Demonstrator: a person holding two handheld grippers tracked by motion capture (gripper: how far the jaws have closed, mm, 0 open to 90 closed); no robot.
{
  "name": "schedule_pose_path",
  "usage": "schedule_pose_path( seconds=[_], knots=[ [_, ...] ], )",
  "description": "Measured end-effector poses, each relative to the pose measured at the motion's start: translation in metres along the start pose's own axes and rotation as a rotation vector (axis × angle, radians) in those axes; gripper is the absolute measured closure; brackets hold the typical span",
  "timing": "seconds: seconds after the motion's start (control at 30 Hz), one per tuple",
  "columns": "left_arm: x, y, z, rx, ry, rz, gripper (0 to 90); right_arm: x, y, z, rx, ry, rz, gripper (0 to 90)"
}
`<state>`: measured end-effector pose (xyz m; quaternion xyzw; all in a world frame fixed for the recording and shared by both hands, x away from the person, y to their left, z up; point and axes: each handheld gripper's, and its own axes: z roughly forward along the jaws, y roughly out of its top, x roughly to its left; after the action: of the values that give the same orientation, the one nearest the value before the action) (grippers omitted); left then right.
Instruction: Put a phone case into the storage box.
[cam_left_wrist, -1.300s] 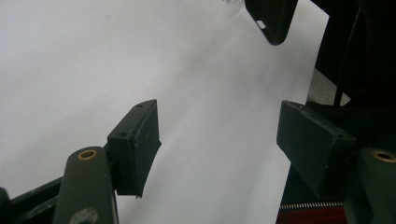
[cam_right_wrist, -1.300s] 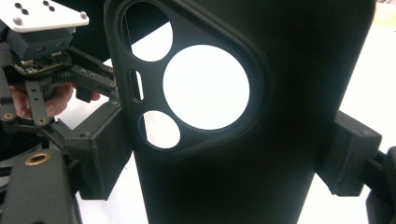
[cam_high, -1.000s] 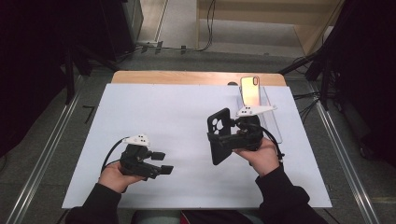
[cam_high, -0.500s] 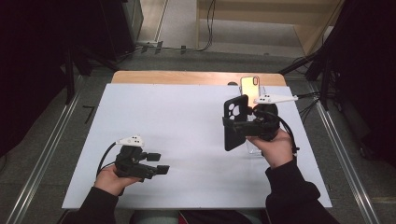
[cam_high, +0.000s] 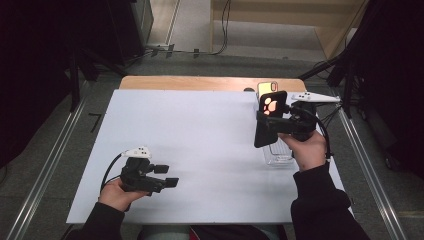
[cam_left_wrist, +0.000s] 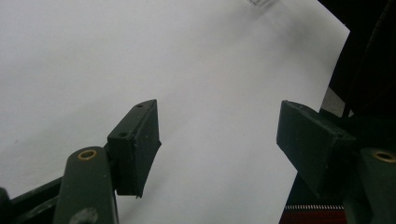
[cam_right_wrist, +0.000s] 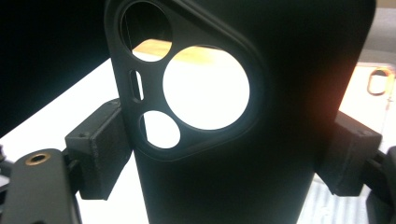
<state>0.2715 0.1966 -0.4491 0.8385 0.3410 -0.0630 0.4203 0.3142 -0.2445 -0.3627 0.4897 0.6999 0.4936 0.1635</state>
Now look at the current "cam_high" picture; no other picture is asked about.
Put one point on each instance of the clear-rimmed phone case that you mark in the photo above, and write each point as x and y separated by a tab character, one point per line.
265	87

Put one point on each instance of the wooden table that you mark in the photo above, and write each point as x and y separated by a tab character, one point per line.
200	83

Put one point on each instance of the person's lap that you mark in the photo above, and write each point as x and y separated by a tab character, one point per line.
166	233

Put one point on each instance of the black stand legs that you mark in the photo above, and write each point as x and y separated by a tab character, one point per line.
75	86
348	83

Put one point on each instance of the beige wooden furniture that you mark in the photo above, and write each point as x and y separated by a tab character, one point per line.
333	36

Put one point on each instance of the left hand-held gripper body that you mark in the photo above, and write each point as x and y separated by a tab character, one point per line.
136	180

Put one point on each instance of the black phone case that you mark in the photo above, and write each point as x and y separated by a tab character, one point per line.
263	137

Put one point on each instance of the metal floor rail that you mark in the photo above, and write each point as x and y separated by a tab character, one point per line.
50	163
370	173

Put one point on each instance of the clear plastic tray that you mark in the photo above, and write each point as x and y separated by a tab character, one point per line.
276	157

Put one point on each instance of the black cabinet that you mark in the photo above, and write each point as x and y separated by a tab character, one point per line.
133	30

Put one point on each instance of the dark curtain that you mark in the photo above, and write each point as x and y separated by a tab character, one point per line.
393	83
33	66

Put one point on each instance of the person's left hand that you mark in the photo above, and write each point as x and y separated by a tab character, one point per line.
115	196

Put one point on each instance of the person's right hand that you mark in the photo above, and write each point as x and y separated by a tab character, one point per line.
310	153

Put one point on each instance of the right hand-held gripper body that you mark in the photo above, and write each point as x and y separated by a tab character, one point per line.
303	121

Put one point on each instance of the white board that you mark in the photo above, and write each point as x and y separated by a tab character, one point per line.
206	173

